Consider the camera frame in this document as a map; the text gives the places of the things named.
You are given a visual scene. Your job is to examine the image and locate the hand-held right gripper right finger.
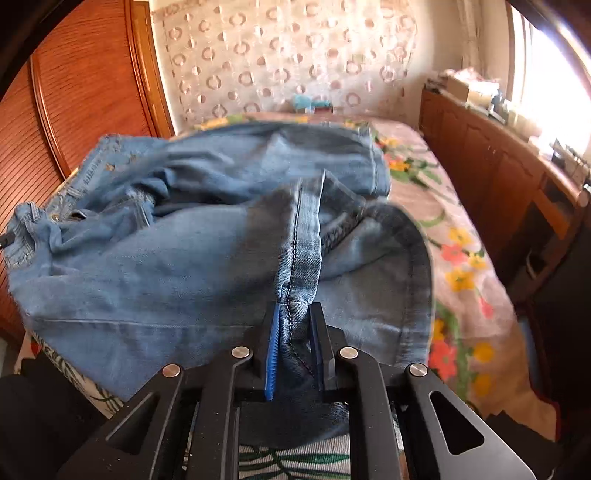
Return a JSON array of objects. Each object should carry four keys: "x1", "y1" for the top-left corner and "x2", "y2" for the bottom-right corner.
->
[{"x1": 308, "y1": 302, "x2": 548, "y2": 480}]

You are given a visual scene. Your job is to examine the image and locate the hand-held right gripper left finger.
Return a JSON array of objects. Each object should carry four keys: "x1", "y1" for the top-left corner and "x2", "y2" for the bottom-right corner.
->
[{"x1": 55, "y1": 302, "x2": 282, "y2": 480}]

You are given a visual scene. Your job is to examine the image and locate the blue denim pants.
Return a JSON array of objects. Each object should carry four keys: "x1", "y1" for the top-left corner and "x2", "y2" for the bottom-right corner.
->
[{"x1": 2, "y1": 121, "x2": 435, "y2": 450}]

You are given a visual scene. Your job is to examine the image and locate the floral blanket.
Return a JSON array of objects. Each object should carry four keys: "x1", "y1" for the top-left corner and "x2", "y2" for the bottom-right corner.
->
[{"x1": 175, "y1": 113, "x2": 555, "y2": 439}]

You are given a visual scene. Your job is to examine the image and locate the cardboard box with blue cloth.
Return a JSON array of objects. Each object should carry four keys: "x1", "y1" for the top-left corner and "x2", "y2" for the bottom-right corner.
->
[{"x1": 291, "y1": 95, "x2": 334, "y2": 115}]

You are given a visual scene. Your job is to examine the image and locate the long wooden cabinet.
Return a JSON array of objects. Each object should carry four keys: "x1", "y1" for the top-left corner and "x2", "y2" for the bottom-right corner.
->
[{"x1": 419, "y1": 88, "x2": 591, "y2": 305}]

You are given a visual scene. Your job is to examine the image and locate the circle-patterned curtain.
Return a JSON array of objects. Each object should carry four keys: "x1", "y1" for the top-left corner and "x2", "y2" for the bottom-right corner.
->
[{"x1": 148, "y1": 0, "x2": 465, "y2": 132}]

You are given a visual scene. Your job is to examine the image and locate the beige cardboard box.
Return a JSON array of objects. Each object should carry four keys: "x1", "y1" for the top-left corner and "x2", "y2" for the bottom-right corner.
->
[{"x1": 443, "y1": 71, "x2": 502, "y2": 107}]

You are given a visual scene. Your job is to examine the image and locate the grey electronic device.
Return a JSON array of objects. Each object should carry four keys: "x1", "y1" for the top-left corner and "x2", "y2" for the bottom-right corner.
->
[{"x1": 550, "y1": 140, "x2": 591, "y2": 180}]

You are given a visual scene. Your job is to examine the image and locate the wooden headboard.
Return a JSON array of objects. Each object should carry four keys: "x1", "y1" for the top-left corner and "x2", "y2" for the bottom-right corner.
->
[{"x1": 0, "y1": 0, "x2": 176, "y2": 342}]

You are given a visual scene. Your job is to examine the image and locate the window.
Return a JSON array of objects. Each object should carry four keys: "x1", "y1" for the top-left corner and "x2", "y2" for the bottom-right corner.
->
[{"x1": 505, "y1": 9, "x2": 591, "y2": 153}]

